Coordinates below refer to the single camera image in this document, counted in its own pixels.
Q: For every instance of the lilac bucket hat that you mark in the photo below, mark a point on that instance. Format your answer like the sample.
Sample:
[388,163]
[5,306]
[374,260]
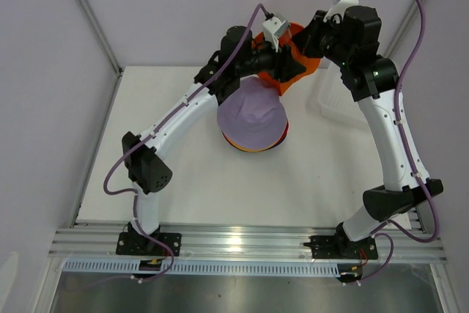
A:
[253,116]

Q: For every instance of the white plastic basket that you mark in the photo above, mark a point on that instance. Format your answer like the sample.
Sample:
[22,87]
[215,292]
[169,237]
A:
[334,101]

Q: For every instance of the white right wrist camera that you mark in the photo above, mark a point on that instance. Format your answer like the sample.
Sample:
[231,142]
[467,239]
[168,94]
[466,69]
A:
[339,7]

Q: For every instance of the red bucket hat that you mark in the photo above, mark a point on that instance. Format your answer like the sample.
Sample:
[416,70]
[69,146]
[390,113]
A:
[282,138]

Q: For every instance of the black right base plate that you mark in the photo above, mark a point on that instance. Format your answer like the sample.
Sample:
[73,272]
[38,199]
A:
[339,247]

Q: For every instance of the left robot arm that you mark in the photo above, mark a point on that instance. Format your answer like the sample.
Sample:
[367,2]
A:
[145,154]

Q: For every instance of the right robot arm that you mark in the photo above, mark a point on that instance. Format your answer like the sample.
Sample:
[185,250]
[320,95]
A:
[374,84]

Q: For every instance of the yellow bucket hat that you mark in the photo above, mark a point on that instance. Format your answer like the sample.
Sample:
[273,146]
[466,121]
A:
[244,149]

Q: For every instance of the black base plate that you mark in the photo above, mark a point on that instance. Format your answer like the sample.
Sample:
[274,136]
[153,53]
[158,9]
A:
[130,244]
[339,247]

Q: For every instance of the orange bucket hat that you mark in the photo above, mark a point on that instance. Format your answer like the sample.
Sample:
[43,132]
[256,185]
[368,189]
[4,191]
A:
[311,64]

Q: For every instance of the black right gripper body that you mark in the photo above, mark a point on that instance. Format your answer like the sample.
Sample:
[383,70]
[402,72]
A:
[329,34]

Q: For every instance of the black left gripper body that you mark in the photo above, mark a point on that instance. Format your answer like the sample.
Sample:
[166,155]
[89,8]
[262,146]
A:
[265,59]

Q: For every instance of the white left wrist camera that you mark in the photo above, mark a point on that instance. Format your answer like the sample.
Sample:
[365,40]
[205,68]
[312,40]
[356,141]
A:
[275,29]

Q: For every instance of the white slotted cable duct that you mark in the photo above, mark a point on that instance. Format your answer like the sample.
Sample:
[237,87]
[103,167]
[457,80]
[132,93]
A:
[196,267]

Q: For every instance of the aluminium mounting rail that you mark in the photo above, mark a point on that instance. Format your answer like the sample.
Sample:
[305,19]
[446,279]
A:
[235,243]

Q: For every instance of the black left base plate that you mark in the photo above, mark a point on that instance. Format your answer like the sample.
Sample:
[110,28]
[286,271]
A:
[130,244]

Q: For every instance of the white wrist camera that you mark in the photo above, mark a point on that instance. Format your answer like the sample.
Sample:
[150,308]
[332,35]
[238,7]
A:
[339,7]
[275,29]

